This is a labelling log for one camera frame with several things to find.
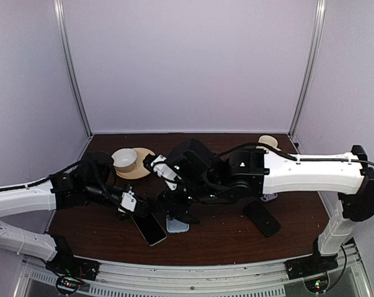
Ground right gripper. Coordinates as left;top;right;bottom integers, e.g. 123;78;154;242
150;179;222;222

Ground light blue phone case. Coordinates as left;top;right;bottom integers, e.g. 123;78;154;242
166;217;189;234

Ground black screen bare phone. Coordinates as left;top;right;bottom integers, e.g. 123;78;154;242
132;213;167;246

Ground black phone case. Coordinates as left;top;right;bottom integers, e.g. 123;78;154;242
243;200;281;237

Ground lavender phone case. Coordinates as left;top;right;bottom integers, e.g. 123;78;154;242
259;193;278;203

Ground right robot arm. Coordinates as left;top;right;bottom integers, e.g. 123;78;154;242
145;139;374;273

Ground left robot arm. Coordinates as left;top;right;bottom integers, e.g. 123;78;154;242
0;152;150;275

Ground beige saucer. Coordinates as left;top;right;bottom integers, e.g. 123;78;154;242
114;147;159;179

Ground white teacup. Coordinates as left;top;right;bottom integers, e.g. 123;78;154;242
111;148;137;168

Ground cream ribbed mug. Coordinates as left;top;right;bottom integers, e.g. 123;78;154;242
258;135;278;148

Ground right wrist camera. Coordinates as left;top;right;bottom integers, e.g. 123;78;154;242
143;154;181;191

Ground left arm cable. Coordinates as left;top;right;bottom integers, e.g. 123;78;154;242
0;160;120;205

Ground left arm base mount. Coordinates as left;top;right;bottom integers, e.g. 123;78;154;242
43;235;100;296

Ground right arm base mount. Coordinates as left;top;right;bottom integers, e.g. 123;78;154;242
284;238;347;296

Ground aluminium front rail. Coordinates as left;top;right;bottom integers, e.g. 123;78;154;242
19;252;370;297

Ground left aluminium post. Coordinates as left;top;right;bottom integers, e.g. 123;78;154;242
54;0;93;138

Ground aluminium post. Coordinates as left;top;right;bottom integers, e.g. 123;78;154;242
54;0;93;138
288;0;326;139

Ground right aluminium post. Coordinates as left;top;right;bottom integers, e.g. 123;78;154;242
288;0;326;139

